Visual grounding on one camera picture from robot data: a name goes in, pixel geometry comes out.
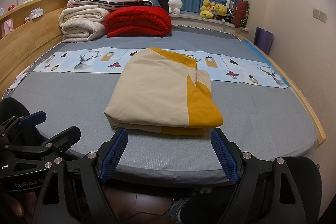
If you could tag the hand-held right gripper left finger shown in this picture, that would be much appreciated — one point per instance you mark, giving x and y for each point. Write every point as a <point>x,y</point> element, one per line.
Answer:
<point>114,153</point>

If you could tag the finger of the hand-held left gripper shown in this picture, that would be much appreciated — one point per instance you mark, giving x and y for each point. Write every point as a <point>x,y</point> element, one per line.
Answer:
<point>32,117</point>
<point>65,137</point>

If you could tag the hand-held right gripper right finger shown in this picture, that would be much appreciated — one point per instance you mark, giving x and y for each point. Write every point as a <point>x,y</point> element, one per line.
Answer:
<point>225,155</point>

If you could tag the beige and yellow jacket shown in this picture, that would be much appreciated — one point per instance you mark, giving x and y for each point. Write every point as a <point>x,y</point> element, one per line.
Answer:
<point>152,92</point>

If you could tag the person's left hand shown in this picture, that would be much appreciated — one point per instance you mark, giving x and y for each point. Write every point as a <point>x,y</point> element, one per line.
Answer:
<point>14,209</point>

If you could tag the person's left leg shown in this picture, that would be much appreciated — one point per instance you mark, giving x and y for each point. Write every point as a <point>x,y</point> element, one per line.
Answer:
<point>13,108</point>

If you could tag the beige cloth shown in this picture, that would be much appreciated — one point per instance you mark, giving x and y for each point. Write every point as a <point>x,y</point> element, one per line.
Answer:
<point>65,98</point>

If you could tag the person's grey blue shoe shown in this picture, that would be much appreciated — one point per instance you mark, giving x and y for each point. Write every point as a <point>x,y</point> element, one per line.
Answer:
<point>178,209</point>

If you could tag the light blue printed cloth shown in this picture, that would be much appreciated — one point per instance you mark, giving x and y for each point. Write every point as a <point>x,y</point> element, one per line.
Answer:
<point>86,58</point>

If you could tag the pink gift box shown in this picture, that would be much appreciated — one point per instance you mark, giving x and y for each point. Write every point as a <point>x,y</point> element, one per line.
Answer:
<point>8,27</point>

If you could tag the small pink figurine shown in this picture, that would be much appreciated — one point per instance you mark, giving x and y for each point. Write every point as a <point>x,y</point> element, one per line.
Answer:
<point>27,19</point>

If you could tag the tissue packet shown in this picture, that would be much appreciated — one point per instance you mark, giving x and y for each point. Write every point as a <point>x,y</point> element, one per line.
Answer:
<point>36,13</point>

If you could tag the folded cream fleece blanket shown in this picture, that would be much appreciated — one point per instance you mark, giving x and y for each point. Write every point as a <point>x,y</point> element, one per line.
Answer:
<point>78,22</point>

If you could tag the purple bag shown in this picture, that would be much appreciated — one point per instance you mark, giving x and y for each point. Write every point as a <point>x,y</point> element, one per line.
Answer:
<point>263,40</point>

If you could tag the red quilt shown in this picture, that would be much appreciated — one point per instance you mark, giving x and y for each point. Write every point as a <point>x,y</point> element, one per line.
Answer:
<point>136,22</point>

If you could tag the black white striped plush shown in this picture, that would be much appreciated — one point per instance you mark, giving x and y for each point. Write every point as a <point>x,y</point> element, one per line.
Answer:
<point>229,15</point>

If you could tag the white window ledge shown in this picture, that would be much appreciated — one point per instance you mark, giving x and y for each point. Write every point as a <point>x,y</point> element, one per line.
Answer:
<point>194,18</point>

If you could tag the dark red cushion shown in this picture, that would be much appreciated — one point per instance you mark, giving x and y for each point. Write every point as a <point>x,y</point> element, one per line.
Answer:
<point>240,14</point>

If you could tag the yellow plush toy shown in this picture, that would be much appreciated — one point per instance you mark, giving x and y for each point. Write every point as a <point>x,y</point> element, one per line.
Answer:
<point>219,11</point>

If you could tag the yellow duck plush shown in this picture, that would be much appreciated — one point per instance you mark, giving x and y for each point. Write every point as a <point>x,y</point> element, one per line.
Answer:
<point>206,8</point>

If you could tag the white plush toy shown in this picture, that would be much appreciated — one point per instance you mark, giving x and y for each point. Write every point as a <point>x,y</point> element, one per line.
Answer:
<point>175,6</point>

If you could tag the wooden bed frame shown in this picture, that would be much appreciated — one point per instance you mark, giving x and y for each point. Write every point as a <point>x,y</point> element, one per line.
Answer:
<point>31,37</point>

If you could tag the wall socket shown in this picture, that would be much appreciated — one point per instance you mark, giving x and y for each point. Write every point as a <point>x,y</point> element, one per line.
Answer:
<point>323,16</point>
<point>316,13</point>

